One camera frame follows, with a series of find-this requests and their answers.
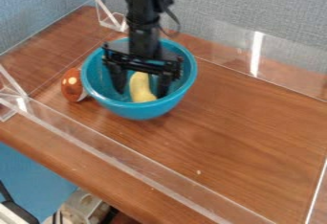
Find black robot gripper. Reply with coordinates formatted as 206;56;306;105
103;24;183;98

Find yellow toy banana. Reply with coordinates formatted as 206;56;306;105
130;72;158;102

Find blue plastic bowl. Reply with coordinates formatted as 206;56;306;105
80;39;198;120

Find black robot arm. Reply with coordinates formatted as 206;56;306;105
103;0;183;98

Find brown white toy mushroom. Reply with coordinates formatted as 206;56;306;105
62;68;87;102

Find clear acrylic front barrier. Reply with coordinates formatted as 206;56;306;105
0;66;275;224

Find clear acrylic barrier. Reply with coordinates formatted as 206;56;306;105
94;0;327;102
0;66;275;224

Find clear acrylic back barrier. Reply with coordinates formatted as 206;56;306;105
94;0;327;102

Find grey box under table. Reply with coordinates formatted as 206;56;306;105
59;189;111;224

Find black chair edge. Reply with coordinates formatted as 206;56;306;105
0;181;40;224

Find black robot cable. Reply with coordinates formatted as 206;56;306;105
158;7;182;39

